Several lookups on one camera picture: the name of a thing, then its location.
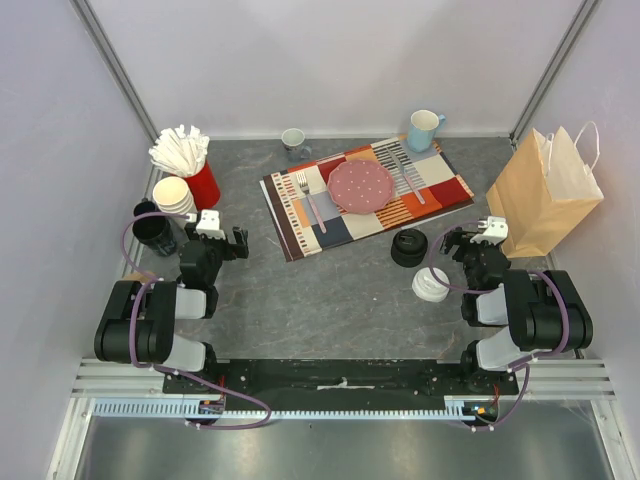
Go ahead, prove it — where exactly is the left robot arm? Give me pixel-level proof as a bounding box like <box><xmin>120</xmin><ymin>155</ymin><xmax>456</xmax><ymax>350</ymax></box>
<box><xmin>94</xmin><ymin>227</ymin><xmax>249</xmax><ymax>364</ymax></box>

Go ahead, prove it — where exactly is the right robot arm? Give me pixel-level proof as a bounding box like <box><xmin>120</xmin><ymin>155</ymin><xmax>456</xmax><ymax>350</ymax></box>
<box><xmin>434</xmin><ymin>217</ymin><xmax>594</xmax><ymax>394</ymax></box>

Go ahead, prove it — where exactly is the black lid stack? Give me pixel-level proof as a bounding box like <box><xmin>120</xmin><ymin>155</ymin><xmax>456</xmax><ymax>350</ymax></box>
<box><xmin>390</xmin><ymin>228</ymin><xmax>428</xmax><ymax>268</ymax></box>

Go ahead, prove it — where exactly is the white lid stack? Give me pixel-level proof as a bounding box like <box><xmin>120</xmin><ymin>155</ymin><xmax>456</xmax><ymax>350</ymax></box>
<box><xmin>412</xmin><ymin>268</ymin><xmax>449</xmax><ymax>303</ymax></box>

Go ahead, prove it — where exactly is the red straw holder cup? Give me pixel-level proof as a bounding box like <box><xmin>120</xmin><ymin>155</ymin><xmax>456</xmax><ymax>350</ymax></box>
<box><xmin>183</xmin><ymin>161</ymin><xmax>221</xmax><ymax>210</ymax></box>

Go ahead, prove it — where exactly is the black plastic cup stack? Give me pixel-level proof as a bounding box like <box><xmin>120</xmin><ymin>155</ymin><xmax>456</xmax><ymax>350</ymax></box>
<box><xmin>132</xmin><ymin>214</ymin><xmax>177</xmax><ymax>257</ymax></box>

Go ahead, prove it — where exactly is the patchwork placemat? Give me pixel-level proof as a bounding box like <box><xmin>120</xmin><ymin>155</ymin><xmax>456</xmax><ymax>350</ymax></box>
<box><xmin>260</xmin><ymin>136</ymin><xmax>474</xmax><ymax>261</ymax></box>

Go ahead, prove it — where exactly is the white paper cup stack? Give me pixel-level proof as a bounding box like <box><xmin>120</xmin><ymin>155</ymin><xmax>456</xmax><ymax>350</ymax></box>
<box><xmin>152</xmin><ymin>176</ymin><xmax>197</xmax><ymax>214</ymax></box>

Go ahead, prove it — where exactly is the dark blue mug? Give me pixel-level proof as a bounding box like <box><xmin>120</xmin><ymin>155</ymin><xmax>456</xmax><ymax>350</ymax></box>
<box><xmin>133</xmin><ymin>198</ymin><xmax>157</xmax><ymax>217</ymax></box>

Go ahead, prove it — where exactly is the cardboard cup carrier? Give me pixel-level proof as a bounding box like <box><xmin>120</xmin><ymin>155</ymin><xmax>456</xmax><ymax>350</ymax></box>
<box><xmin>122</xmin><ymin>271</ymin><xmax>156</xmax><ymax>284</ymax></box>

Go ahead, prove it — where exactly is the brown paper bag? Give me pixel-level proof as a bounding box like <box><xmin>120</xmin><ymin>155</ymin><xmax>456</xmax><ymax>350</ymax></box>
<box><xmin>486</xmin><ymin>121</ymin><xmax>604</xmax><ymax>258</ymax></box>

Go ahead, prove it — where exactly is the white wrapped straws bundle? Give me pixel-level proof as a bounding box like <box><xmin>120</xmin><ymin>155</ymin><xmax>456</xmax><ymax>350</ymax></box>
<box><xmin>149</xmin><ymin>125</ymin><xmax>210</xmax><ymax>178</ymax></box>

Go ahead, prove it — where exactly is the pink dotted plate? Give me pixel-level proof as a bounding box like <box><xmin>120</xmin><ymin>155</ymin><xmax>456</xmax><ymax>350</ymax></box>
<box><xmin>327</xmin><ymin>159</ymin><xmax>395</xmax><ymax>215</ymax></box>

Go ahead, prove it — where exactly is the small grey patterned mug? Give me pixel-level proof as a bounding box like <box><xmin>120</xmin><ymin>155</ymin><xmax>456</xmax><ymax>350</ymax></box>
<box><xmin>281</xmin><ymin>128</ymin><xmax>312</xmax><ymax>163</ymax></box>

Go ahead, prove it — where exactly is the light blue mug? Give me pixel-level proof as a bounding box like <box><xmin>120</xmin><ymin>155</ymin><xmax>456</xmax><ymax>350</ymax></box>
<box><xmin>407</xmin><ymin>110</ymin><xmax>446</xmax><ymax>153</ymax></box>

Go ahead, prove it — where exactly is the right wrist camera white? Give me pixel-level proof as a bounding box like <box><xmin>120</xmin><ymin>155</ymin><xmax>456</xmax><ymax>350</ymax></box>
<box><xmin>475</xmin><ymin>216</ymin><xmax>509</xmax><ymax>244</ymax></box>

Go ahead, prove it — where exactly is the fork pink handle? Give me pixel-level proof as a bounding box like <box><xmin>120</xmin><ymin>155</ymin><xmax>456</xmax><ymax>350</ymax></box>
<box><xmin>295</xmin><ymin>170</ymin><xmax>327</xmax><ymax>234</ymax></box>

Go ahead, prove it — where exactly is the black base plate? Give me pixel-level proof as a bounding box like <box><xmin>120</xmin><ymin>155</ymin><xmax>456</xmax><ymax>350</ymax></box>
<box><xmin>162</xmin><ymin>357</ymin><xmax>521</xmax><ymax>412</ymax></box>

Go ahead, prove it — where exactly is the cable duct rail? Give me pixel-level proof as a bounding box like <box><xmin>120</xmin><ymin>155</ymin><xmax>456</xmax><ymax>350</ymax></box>
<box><xmin>93</xmin><ymin>398</ymin><xmax>498</xmax><ymax>420</ymax></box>

